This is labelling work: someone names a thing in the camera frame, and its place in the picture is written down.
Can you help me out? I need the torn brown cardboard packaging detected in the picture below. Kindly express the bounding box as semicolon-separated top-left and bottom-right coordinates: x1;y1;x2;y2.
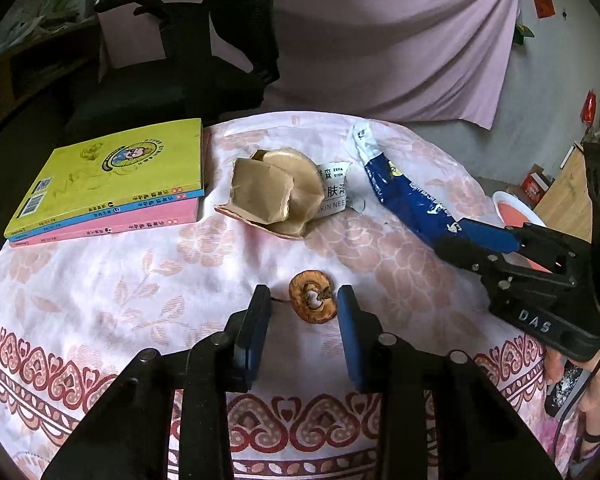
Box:
214;146;317;240

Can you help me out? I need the black office chair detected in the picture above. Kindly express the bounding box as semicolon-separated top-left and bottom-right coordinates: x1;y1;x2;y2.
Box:
62;0;291;133

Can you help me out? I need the wooden desk shelf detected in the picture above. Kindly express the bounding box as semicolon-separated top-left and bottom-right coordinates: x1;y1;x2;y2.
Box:
0;15;101;146

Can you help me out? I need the blue white wrapper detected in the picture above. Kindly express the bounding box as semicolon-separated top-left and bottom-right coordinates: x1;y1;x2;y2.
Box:
346;122;468;248

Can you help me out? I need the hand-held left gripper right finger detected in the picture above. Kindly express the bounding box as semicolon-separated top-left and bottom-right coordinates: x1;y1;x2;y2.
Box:
336;284;563;480

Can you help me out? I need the white printed packet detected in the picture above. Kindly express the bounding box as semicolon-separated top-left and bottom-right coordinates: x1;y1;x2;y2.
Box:
310;160;353;221

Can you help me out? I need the white basin orange inside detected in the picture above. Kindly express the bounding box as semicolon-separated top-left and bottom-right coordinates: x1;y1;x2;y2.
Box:
492;190;553;275

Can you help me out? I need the blue book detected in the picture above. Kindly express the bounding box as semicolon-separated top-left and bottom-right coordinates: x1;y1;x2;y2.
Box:
7;187;205;242

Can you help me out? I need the floral blanket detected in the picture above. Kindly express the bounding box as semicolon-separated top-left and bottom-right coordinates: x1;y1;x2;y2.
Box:
0;110;581;480

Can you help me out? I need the red cardboard box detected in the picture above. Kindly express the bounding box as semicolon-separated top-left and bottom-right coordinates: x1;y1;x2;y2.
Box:
522;172;553;201

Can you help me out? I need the pink hanging cloth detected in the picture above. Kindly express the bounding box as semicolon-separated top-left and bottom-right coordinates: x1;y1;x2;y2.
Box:
90;0;523;131

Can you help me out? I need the dried orange peel ring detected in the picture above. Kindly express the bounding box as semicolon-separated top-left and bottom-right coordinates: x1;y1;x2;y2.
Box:
288;270;337;325

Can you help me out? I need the pile of papers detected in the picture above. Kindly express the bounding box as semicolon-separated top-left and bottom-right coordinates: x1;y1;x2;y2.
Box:
0;0;96;46

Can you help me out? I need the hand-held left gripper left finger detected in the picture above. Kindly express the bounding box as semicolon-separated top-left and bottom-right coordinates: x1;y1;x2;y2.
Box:
40;284;272;480

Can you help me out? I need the pink book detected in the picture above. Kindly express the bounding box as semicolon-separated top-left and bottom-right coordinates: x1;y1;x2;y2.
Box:
9;195;201;248

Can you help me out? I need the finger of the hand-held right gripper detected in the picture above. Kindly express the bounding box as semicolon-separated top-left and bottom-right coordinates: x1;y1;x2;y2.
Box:
432;234;512;276
459;217;524;256

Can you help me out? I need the stack of three books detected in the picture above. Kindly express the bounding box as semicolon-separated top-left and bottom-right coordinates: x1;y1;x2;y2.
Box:
3;118;204;238

